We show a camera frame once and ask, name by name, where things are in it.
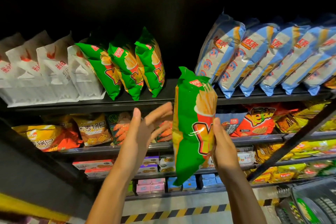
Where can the black metal shelf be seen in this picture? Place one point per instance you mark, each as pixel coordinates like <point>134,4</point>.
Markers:
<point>131,104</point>

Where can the orange yellow snack bag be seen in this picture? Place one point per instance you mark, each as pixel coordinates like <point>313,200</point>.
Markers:
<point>36,137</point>

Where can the person's left hand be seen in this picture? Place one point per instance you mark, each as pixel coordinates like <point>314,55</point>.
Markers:
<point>139,140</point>

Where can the person's right forearm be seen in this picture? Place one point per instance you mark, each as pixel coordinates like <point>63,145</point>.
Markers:
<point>241,197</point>

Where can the row of green snack bags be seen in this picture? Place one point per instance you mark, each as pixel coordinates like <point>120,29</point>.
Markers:
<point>120,66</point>

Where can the dark shrimp chip bags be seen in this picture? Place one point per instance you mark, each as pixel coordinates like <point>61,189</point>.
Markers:
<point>118,126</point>
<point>165,133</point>
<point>231,124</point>

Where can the row of plain white bags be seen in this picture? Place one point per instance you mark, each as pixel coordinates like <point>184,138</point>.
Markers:
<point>36,69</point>

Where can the person's right hand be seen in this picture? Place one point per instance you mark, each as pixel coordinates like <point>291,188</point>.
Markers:
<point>224,153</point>

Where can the black shopping basket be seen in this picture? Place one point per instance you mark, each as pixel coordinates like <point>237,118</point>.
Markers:
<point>325,205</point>

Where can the tan snack bag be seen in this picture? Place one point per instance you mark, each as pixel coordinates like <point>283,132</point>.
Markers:
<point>92,132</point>

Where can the row of small blue boxes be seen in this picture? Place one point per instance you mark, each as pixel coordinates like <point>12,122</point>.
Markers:
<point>207,181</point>

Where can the row of orange chip bags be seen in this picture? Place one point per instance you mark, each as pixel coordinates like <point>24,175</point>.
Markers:
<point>257,124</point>

